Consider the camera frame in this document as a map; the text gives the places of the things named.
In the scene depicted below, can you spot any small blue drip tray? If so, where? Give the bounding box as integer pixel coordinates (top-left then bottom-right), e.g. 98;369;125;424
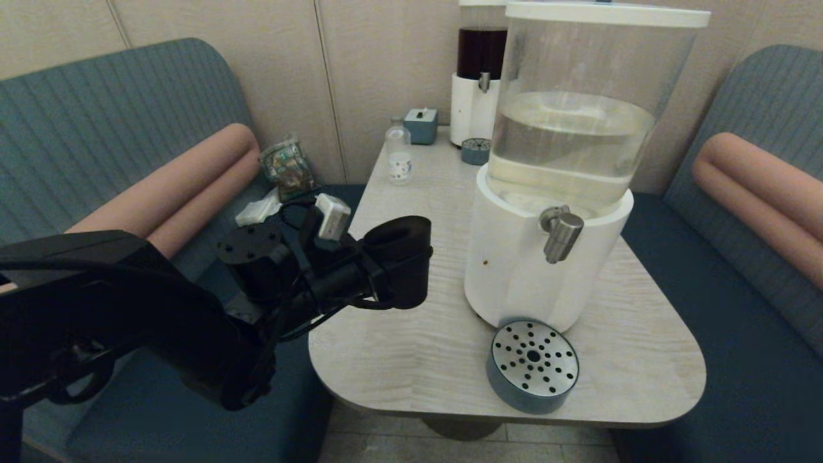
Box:
461;138;493;166

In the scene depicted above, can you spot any clear water dispenser white base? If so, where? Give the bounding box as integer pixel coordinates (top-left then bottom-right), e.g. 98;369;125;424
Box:
464;1;711;333

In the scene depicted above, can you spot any crumpled white tissue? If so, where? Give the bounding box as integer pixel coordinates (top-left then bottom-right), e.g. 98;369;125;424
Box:
235;188;284;227

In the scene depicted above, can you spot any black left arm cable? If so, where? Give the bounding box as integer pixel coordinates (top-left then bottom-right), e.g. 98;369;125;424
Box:
260;193;380;341

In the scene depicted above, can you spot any dark drink dispenser white base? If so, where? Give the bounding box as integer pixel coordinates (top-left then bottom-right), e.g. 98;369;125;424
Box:
449;0;509;147

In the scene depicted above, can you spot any pink bolster cushion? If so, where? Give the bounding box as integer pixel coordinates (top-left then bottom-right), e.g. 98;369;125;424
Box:
64;122;261;259
691;132;823;290

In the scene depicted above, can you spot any steel water dispenser tap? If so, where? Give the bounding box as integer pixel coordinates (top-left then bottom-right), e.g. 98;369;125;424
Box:
539;205;585;264

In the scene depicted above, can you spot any clear snack bag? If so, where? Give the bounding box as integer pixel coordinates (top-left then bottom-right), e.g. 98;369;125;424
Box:
259;136;317;202

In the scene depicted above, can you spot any black plastic cup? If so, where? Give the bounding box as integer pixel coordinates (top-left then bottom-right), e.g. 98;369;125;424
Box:
362;216;433;309

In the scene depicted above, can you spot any blue tissue box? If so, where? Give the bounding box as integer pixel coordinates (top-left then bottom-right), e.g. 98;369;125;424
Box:
404;107;439;145

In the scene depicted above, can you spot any large blue steel drip tray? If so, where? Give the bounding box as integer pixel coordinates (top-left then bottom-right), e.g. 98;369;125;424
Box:
487;320;579;414

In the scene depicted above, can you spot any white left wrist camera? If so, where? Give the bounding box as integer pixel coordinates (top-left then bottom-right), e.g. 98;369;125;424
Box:
314;193;352;242

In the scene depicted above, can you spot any brass table pedestal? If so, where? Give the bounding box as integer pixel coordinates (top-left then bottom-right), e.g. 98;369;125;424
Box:
421;417;505;442

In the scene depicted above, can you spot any teal upholstered booth bench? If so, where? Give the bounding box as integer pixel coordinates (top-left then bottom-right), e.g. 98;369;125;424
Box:
608;44;823;463
0;37;367;463

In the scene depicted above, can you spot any clear plastic bottle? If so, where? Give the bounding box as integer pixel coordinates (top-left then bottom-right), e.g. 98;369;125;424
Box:
384;117;413;186

